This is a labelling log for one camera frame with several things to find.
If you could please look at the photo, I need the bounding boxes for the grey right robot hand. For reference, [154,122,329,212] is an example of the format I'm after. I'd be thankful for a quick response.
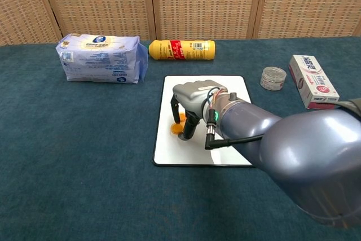
[170,80,226,142]

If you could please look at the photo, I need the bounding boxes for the white pink toothpaste box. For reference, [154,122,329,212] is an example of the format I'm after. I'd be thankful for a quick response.
[288,54,340,111]

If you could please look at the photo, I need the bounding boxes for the yellow bottle with red label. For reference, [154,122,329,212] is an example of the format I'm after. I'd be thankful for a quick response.
[147,39,216,61]

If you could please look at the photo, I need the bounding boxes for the white magnetic board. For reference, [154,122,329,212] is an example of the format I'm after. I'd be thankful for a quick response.
[153,75,253,168]

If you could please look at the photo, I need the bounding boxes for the clear plastic jar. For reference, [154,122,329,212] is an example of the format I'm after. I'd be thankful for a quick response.
[259,66,287,91]

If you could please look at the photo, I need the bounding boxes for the woven folding screen panel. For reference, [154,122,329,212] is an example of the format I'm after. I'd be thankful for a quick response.
[36,0,157,41]
[148,0,266,41]
[252,0,361,40]
[0,0,63,46]

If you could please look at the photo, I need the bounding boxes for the blue tissue pack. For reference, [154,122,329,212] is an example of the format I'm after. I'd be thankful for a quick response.
[55,33,149,85]

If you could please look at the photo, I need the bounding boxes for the teal table cloth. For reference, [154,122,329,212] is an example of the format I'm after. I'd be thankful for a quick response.
[0,36,361,241]

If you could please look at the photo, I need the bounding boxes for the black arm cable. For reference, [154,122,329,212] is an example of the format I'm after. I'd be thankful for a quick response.
[204,105,265,151]

